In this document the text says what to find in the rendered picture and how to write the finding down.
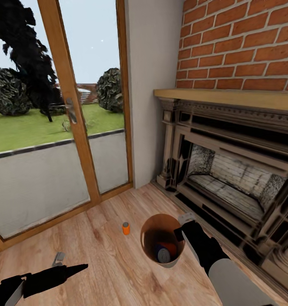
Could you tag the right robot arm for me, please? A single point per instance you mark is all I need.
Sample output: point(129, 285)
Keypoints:
point(233, 287)

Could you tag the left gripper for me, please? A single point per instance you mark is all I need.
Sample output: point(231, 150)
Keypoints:
point(57, 275)

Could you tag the can of soda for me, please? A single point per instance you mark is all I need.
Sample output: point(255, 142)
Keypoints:
point(126, 228)
point(161, 254)
point(171, 247)

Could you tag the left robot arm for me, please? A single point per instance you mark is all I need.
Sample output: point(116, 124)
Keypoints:
point(12, 289)

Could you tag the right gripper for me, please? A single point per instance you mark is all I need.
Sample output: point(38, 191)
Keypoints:
point(178, 234)

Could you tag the trash can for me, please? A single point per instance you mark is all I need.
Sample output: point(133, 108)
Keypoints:
point(160, 228)

